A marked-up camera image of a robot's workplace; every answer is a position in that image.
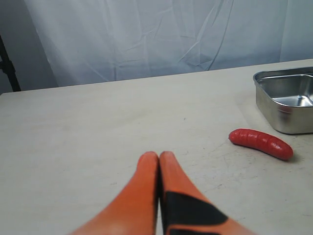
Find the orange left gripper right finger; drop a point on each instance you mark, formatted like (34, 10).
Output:
(185, 210)

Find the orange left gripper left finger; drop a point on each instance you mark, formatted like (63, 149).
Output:
(134, 210)

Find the red toy sausage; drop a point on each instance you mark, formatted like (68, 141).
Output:
(261, 141)

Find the stainless steel lunch box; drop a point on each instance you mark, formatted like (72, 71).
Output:
(285, 98)

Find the blue-grey backdrop cloth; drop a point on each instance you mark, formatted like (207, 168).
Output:
(55, 43)

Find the black stand pole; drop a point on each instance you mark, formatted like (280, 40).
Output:
(7, 67)

